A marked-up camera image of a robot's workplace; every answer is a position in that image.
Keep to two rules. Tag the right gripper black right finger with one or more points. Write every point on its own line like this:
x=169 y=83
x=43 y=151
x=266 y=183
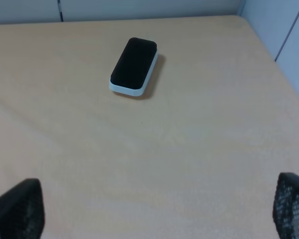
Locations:
x=286 y=206

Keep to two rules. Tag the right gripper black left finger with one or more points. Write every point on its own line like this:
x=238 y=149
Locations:
x=22 y=211

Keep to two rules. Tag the black and white eraser block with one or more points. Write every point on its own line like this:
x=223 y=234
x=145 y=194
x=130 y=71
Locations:
x=134 y=67

